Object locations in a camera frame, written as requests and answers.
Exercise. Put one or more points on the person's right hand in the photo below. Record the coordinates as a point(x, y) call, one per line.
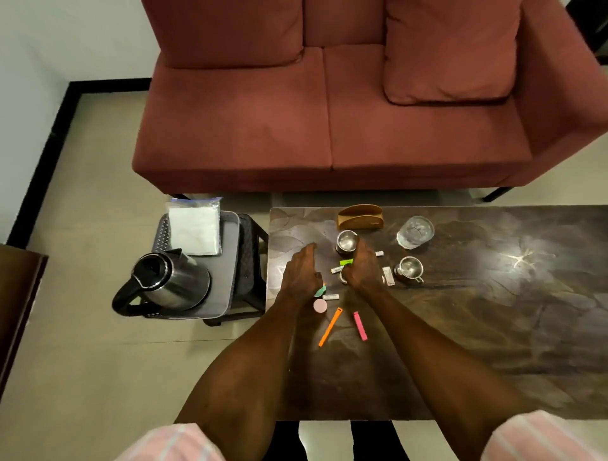
point(365, 275)

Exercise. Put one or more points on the person's left hand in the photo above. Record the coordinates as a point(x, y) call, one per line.
point(299, 278)

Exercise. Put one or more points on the person's right thumb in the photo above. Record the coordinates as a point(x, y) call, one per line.
point(346, 274)

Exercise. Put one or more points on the person's left thumb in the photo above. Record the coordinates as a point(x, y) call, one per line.
point(318, 280)

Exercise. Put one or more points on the person's right forearm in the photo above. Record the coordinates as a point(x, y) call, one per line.
point(437, 370)

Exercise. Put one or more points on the person's left forearm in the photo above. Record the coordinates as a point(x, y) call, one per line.
point(247, 370)

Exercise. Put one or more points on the teal round lid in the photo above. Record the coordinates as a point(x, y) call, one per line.
point(321, 290)

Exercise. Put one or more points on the pink round lid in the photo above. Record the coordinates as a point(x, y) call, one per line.
point(319, 306)

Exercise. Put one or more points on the white sachet with red print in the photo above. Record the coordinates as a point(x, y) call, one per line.
point(388, 276)

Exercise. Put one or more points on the orange stick sachet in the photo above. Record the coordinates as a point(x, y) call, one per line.
point(330, 327)

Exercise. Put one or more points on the pink stick sachet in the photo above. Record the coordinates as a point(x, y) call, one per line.
point(360, 326)

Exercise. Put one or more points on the brown wooden napkin holder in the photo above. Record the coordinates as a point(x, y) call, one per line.
point(361, 221)

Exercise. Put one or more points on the black plastic stool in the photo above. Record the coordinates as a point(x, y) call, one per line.
point(250, 266)

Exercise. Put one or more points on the clear glass of water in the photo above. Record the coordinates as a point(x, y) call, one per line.
point(415, 232)

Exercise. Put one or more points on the grey plastic tray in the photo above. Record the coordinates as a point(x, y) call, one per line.
point(229, 270)

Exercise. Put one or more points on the white napkins in plastic bag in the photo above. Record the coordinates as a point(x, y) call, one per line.
point(194, 230)

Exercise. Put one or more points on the steel electric kettle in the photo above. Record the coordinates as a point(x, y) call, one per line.
point(175, 282)

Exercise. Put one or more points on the red fabric sofa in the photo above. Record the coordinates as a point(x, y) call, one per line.
point(237, 133)

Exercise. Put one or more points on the pink striped shirt sleeve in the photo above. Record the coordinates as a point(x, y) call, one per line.
point(171, 444)
point(546, 439)

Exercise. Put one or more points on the large red sofa cushion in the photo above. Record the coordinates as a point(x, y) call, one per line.
point(451, 52)

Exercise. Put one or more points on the narrow red back cushion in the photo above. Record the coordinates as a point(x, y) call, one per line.
point(344, 21)

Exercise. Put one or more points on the wide red back cushion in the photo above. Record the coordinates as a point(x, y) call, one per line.
point(223, 33)

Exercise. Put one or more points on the dark brown wooden furniture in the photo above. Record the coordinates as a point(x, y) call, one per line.
point(16, 304)

